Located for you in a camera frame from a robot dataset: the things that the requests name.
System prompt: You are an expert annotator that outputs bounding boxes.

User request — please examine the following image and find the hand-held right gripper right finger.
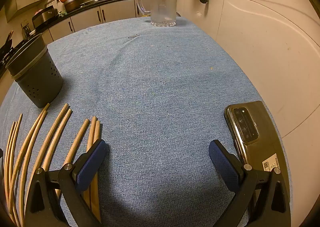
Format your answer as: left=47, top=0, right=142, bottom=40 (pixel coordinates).
left=209, top=140, right=292, bottom=227

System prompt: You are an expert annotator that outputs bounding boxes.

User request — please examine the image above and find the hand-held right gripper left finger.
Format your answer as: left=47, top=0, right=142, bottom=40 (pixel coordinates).
left=25, top=139, right=107, bottom=227

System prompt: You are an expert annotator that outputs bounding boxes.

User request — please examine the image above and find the bunch of wooden chopsticks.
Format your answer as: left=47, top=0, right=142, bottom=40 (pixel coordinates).
left=4, top=103, right=102, bottom=227

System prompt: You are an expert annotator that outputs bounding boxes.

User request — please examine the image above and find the dark grey utensil holder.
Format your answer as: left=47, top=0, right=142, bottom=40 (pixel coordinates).
left=5, top=33, right=64, bottom=108

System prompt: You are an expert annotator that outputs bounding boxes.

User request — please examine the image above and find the gold smartphone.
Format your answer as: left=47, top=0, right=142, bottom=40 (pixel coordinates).
left=224, top=100, right=288, bottom=175

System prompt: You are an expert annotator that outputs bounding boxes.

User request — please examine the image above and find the blue tablecloth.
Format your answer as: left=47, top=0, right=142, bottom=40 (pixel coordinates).
left=0, top=15, right=292, bottom=227

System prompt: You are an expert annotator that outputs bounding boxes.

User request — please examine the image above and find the black wok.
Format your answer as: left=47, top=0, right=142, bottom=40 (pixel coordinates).
left=0, top=30, right=15, bottom=66

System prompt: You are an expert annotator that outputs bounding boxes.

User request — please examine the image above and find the dark kettle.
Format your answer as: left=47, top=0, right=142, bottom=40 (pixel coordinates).
left=22, top=23, right=32, bottom=38

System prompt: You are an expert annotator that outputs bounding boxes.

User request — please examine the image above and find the black kitchen counter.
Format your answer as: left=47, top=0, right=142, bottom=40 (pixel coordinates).
left=0, top=0, right=152, bottom=77

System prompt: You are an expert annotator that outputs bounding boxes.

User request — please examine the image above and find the metal countertop box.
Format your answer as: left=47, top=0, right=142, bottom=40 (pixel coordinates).
left=32, top=5, right=55, bottom=28

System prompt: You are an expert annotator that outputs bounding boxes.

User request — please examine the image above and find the brown cooking pot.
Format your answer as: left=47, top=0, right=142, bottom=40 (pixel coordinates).
left=64, top=0, right=84, bottom=13

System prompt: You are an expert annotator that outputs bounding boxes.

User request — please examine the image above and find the clear glass mug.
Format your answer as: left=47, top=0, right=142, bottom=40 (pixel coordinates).
left=136, top=0, right=178, bottom=27

